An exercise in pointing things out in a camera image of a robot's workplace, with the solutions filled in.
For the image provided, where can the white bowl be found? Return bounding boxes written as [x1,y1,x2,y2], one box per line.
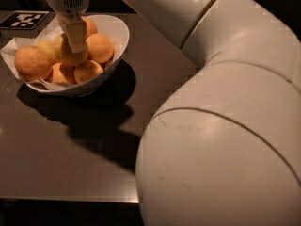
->
[19,14,131,98]

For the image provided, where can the black white fiducial marker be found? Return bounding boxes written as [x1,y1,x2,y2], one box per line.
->
[0,10,49,30]

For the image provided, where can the orange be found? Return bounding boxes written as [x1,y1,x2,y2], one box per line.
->
[83,17,98,37]
[86,33,115,63]
[54,34,88,66]
[14,45,52,82]
[47,63,75,85]
[74,60,103,85]

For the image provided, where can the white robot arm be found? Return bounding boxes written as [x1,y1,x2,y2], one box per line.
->
[123,0,301,226]

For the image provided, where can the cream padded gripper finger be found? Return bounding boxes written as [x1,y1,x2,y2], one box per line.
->
[57,15,69,37]
[65,17,87,54]

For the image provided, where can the white paper liner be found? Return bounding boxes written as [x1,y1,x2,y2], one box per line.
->
[0,12,65,91]

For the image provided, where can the orange hidden back left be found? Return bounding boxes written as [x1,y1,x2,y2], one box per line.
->
[36,40,57,63]

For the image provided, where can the orange top back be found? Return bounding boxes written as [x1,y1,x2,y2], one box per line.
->
[83,17,98,37]

